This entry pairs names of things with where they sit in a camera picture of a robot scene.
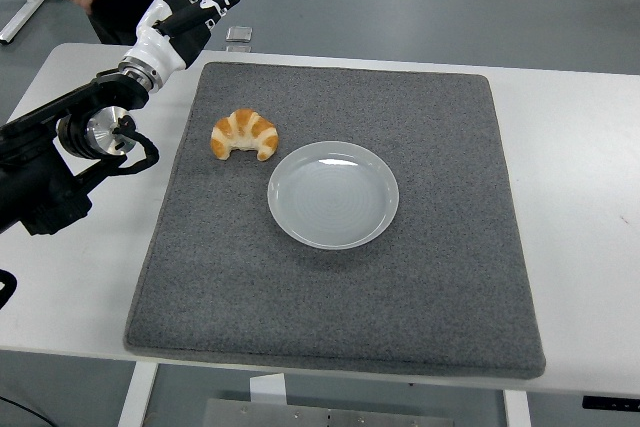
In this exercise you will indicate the black table control panel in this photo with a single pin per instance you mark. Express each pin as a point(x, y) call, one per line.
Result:
point(610, 402)

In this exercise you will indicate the grey metal plate with screws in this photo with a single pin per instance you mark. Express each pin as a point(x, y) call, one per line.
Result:
point(325, 414)

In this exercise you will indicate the black curved robot part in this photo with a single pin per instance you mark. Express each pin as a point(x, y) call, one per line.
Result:
point(10, 282)

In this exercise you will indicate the white table leg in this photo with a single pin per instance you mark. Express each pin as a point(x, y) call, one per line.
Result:
point(517, 409)
point(137, 397)

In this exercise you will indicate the grey felt mat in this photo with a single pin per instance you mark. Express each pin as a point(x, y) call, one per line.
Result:
point(325, 307)

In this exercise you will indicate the square metal floor outlet cover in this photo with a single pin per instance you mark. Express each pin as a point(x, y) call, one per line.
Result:
point(239, 33)
point(238, 48)

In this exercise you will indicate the pale grey round plate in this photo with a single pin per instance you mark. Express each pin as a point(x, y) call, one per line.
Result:
point(332, 197)

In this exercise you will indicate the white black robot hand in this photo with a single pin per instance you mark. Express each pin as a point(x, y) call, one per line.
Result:
point(165, 42)

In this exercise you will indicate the golden croissant bread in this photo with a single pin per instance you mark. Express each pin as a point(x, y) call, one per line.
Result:
point(250, 127)

